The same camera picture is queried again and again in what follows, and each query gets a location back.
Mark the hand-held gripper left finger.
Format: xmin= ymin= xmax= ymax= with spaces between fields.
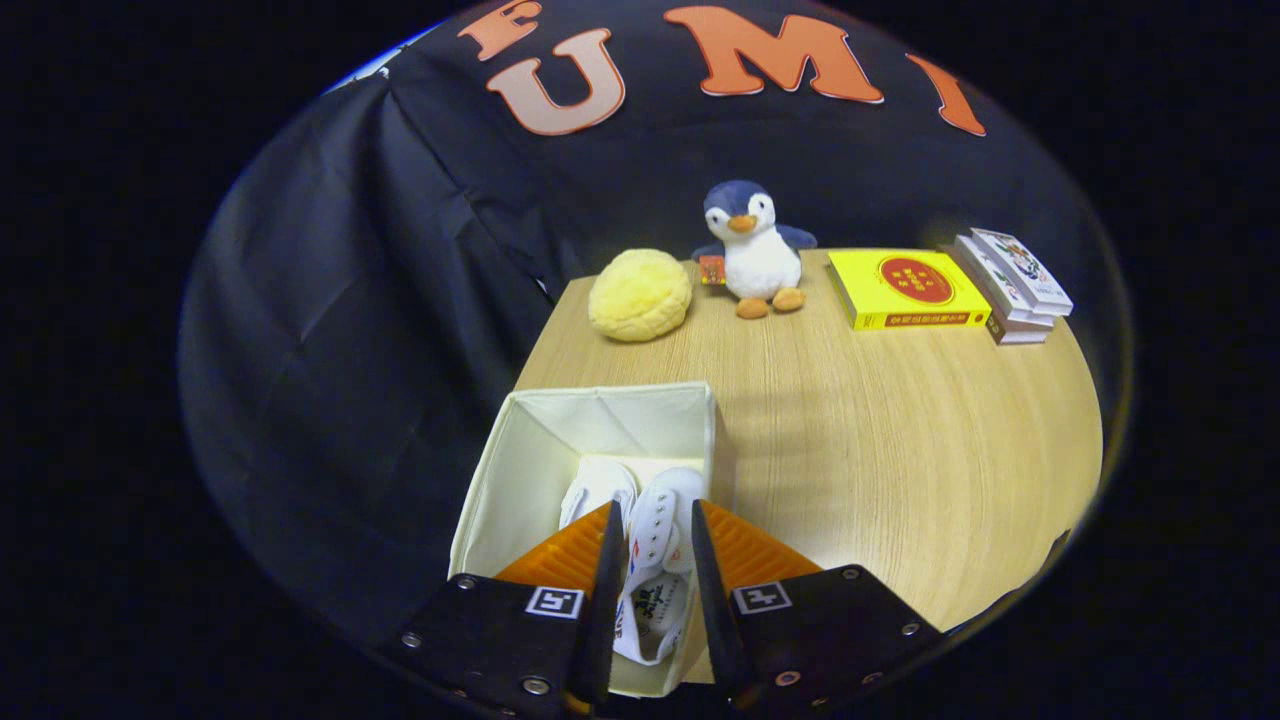
xmin=381 ymin=499 xmax=628 ymax=720

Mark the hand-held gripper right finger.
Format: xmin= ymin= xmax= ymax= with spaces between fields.
xmin=690 ymin=498 xmax=945 ymax=716

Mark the white canvas shoe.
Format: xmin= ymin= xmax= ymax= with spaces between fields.
xmin=558 ymin=457 xmax=641 ymax=533
xmin=612 ymin=467 xmax=709 ymax=667

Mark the cream fabric storage box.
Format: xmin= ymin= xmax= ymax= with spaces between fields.
xmin=447 ymin=380 xmax=736 ymax=701

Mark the yellow round plush toy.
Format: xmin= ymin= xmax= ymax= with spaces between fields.
xmin=587 ymin=248 xmax=694 ymax=344

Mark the penguin plush toy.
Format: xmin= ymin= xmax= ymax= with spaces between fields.
xmin=691 ymin=179 xmax=819 ymax=321

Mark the yellow book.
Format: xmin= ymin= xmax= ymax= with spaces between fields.
xmin=827 ymin=249 xmax=992 ymax=332

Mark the white paperback book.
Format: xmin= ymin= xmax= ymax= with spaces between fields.
xmin=953 ymin=235 xmax=1056 ymax=329

